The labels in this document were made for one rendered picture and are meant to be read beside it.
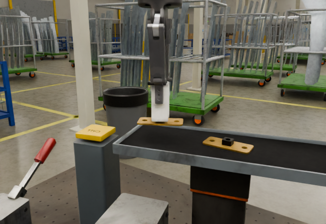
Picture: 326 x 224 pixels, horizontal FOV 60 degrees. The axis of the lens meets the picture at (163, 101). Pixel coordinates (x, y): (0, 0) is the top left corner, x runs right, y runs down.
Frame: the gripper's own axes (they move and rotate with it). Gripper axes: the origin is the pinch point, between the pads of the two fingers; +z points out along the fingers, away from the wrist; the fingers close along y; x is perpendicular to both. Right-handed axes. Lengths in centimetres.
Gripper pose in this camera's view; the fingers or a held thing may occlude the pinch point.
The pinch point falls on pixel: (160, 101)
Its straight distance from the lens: 51.9
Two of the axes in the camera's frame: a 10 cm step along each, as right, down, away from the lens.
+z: 0.0, 9.7, 2.5
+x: 9.9, 0.2, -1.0
